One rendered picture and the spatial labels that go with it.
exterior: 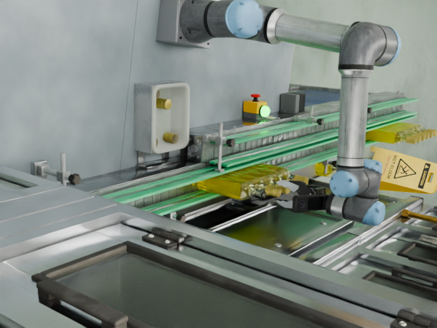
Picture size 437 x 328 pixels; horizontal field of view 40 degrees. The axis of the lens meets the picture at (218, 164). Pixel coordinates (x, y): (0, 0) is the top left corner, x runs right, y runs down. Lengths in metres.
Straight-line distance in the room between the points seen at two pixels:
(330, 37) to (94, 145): 0.79
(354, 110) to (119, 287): 1.01
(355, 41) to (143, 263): 1.00
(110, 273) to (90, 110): 1.05
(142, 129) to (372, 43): 0.77
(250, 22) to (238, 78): 0.54
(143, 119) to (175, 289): 1.20
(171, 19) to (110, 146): 0.46
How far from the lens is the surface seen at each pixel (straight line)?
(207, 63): 2.23
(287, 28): 1.93
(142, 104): 1.95
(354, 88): 1.67
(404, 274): 1.87
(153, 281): 0.83
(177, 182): 1.89
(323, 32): 1.86
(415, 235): 2.21
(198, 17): 1.94
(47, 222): 1.01
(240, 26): 1.86
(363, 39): 1.68
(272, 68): 2.58
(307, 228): 2.03
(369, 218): 1.81
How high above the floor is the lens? 2.17
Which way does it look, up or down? 37 degrees down
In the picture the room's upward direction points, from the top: 103 degrees clockwise
